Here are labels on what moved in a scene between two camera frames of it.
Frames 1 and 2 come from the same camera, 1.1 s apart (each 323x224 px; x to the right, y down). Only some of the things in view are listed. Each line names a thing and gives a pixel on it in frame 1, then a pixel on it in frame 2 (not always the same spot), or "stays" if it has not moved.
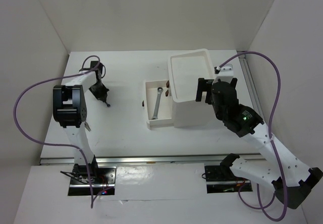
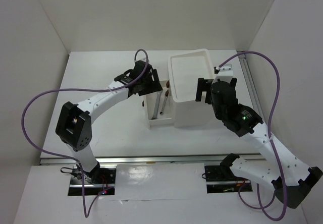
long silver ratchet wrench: (160, 90) stays
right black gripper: (203, 85) stays
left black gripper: (102, 96) -> (154, 85)
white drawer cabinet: (184, 68) stays
